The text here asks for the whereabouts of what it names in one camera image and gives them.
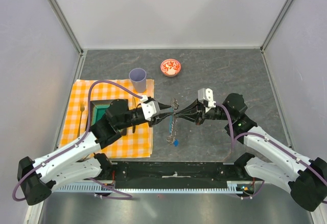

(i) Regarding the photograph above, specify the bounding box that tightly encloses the aluminium corner post right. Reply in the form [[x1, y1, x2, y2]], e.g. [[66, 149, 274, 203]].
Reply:
[[260, 0, 295, 54]]

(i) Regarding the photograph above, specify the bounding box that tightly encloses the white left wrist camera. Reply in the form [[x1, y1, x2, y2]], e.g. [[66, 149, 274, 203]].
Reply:
[[140, 95, 160, 121]]

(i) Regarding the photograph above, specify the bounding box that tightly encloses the white toothed cable rail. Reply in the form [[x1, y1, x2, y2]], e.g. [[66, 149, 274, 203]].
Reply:
[[55, 181, 242, 194]]

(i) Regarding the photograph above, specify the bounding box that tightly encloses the gold knife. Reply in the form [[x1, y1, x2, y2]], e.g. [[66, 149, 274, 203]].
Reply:
[[132, 96, 137, 133]]

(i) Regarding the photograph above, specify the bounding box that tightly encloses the aluminium corner post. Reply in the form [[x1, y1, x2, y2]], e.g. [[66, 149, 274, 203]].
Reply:
[[48, 0, 84, 56], [260, 0, 295, 54]]

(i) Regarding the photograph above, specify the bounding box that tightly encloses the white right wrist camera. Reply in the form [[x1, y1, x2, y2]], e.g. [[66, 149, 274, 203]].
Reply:
[[198, 88, 216, 108]]

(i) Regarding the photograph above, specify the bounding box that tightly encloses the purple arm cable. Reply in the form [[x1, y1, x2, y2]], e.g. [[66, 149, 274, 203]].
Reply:
[[216, 102, 327, 200], [11, 80, 149, 201]]

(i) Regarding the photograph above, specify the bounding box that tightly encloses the gold fork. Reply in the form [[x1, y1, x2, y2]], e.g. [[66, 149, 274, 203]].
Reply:
[[77, 101, 85, 137]]

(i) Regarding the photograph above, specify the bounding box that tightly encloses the aluminium frame rail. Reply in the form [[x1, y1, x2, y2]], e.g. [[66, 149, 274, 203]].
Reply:
[[37, 161, 103, 184]]

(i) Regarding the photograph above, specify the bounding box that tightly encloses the red white patterned bowl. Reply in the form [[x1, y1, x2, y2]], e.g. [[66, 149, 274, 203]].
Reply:
[[160, 59, 181, 77]]

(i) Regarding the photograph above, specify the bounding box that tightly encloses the aluminium corner post left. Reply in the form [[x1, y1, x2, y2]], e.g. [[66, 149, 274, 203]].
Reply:
[[48, 0, 84, 56]]

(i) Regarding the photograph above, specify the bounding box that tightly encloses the orange checkered cloth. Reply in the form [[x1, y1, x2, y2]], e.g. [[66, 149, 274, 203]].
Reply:
[[58, 79, 153, 159]]

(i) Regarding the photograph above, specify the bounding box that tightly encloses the blue key tag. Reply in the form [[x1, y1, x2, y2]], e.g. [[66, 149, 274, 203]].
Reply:
[[173, 140, 179, 147]]

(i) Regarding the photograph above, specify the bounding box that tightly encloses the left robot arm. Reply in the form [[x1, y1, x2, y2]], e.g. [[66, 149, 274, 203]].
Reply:
[[17, 98, 173, 206]]

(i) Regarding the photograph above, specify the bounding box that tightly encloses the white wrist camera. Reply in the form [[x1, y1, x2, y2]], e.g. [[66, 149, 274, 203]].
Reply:
[[140, 95, 160, 121], [198, 88, 216, 108]]

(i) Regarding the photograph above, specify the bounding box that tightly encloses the chain of silver keyrings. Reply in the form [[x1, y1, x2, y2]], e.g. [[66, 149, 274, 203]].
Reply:
[[166, 97, 180, 145]]

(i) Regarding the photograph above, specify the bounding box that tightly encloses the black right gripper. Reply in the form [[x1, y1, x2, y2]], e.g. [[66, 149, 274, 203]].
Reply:
[[174, 98, 233, 125]]

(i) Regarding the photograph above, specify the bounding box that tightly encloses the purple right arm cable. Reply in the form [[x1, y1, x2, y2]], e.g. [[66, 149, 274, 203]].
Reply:
[[216, 102, 327, 200]]

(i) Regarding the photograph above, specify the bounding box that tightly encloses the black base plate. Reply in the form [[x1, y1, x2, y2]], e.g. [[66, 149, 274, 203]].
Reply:
[[94, 161, 253, 188]]

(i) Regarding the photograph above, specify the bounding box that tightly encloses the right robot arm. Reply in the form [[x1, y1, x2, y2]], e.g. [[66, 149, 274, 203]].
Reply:
[[175, 88, 326, 212]]

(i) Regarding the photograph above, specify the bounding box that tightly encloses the purple plastic cup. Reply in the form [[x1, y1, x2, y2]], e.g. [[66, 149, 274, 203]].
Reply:
[[129, 68, 147, 93]]

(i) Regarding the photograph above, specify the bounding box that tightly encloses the blue carabiner keyring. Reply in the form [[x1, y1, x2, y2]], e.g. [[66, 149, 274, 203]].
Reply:
[[168, 115, 173, 137]]

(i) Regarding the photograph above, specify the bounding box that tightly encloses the teal square plate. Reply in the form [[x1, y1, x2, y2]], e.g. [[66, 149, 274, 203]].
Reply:
[[90, 99, 113, 126]]

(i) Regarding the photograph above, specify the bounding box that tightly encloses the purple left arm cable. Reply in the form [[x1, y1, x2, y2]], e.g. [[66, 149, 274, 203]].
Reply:
[[11, 80, 149, 201]]

